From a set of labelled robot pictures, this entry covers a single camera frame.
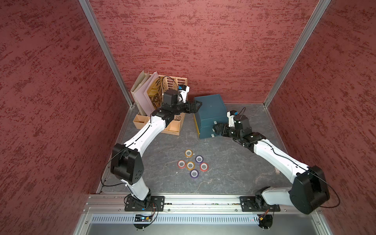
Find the grey-beige folder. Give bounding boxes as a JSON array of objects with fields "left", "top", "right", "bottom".
[{"left": 131, "top": 71, "right": 150, "bottom": 116}]

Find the orange tape roll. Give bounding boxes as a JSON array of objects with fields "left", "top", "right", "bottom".
[
  {"left": 185, "top": 149, "right": 194, "bottom": 158},
  {"left": 186, "top": 162, "right": 195, "bottom": 170}
]

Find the purple tape roll upper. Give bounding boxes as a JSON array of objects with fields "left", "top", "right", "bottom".
[{"left": 195, "top": 155, "right": 204, "bottom": 164}]

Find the aluminium front rail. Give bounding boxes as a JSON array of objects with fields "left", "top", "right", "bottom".
[{"left": 74, "top": 193, "right": 332, "bottom": 235}]

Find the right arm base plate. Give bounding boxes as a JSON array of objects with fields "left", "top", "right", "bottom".
[{"left": 240, "top": 196, "right": 281, "bottom": 212}]

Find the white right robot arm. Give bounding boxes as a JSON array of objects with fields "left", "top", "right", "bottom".
[{"left": 212, "top": 114, "right": 330, "bottom": 214}]

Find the purple tape roll lower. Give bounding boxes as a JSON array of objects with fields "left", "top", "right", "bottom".
[{"left": 190, "top": 169, "right": 199, "bottom": 179}]

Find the purple tape roll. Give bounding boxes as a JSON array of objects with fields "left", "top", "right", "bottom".
[
  {"left": 195, "top": 155, "right": 204, "bottom": 164},
  {"left": 190, "top": 169, "right": 199, "bottom": 179}
]

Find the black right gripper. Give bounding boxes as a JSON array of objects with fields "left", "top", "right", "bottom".
[{"left": 212, "top": 123, "right": 242, "bottom": 140}]

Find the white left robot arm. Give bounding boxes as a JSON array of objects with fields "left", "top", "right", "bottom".
[{"left": 109, "top": 88, "right": 202, "bottom": 201}]

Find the yellow patterned book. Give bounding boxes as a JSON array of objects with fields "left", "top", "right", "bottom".
[{"left": 147, "top": 76, "right": 163, "bottom": 109}]

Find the orange tape roll middle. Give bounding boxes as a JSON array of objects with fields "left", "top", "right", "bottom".
[{"left": 186, "top": 162, "right": 195, "bottom": 170}]

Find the beige plastic desk organizer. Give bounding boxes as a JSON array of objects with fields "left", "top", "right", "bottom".
[{"left": 133, "top": 75, "right": 188, "bottom": 136}]

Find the orange tape roll upper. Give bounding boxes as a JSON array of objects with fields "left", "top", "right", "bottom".
[{"left": 185, "top": 149, "right": 194, "bottom": 158}]

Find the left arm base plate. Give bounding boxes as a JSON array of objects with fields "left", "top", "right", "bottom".
[{"left": 124, "top": 194, "right": 165, "bottom": 212}]

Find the teal drawer cabinet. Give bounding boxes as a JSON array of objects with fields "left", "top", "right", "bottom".
[{"left": 194, "top": 94, "right": 228, "bottom": 139}]

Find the red tape roll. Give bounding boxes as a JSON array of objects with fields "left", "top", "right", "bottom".
[
  {"left": 177, "top": 160, "right": 186, "bottom": 169},
  {"left": 200, "top": 163, "right": 209, "bottom": 172}
]

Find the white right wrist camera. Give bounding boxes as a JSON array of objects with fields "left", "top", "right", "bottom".
[{"left": 227, "top": 110, "right": 238, "bottom": 127}]

